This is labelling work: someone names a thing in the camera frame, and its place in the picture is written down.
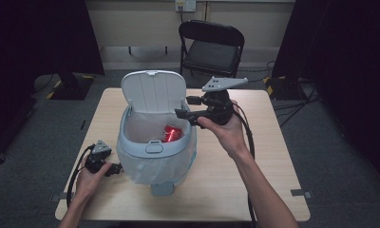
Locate black folding chair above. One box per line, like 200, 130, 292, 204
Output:
178, 19, 245, 79

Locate white lidded pedal trash bin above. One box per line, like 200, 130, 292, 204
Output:
116, 69, 198, 197

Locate person's right hand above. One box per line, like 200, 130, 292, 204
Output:
197, 100, 255, 160

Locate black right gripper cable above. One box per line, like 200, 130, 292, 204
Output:
232, 103, 258, 228

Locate crushed red can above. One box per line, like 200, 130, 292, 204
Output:
161, 124, 184, 143

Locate clear plastic bin liner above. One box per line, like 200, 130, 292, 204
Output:
116, 110, 198, 186

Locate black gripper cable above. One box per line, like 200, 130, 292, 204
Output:
232, 103, 258, 228
66, 143, 96, 209

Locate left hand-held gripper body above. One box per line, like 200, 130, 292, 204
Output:
84, 140, 113, 174

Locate black floor cables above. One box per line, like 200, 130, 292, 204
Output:
257, 60, 321, 128

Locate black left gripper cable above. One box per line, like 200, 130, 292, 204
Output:
66, 143, 96, 209

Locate white wall socket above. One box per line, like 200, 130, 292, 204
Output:
174, 0, 198, 13

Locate person's left hand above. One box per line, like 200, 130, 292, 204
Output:
74, 160, 114, 203

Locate dark curtain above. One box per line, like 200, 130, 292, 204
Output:
271, 0, 380, 188
0, 0, 105, 165

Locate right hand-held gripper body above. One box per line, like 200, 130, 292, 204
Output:
186, 76, 249, 126

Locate grey tape mark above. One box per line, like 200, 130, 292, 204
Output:
49, 192, 67, 203

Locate stand base with striped tape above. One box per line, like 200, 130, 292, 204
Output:
263, 75, 308, 102
46, 72, 96, 102

